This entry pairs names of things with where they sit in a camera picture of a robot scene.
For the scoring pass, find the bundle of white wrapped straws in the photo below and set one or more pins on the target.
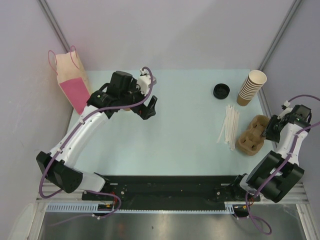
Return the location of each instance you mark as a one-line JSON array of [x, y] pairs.
[[230, 127]]

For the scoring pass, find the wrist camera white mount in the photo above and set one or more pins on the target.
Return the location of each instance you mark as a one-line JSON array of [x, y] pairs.
[[145, 80], [287, 112]]

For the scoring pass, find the white slotted cable duct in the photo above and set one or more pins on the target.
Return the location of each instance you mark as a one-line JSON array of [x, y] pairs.
[[99, 208]]

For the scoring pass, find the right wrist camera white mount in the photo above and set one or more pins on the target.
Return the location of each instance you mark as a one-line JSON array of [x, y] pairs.
[[287, 112]]

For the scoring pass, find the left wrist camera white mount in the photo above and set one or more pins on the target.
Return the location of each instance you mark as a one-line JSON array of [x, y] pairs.
[[145, 80]]

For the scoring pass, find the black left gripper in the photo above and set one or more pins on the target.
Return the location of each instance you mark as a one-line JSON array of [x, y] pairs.
[[145, 112]]

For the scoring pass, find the stack of paper cups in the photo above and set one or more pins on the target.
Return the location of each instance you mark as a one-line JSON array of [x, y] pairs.
[[250, 87]]

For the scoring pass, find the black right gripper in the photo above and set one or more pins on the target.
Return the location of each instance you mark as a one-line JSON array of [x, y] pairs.
[[268, 133]]

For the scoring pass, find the pink and beige paper bag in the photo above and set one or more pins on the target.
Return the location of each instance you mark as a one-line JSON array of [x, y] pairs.
[[71, 77]]

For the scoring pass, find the brown cardboard cup carrier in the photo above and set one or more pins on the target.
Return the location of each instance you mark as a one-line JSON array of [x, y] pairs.
[[251, 140]]

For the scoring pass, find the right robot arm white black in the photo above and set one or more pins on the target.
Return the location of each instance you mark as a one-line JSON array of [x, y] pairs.
[[279, 171]]

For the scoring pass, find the stack of black cup lids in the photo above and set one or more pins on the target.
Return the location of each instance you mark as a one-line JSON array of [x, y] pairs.
[[221, 91]]

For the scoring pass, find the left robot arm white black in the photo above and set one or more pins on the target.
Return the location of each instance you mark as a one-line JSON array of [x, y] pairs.
[[122, 92]]

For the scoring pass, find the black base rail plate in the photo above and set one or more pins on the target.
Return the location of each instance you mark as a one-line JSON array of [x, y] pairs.
[[174, 193]]

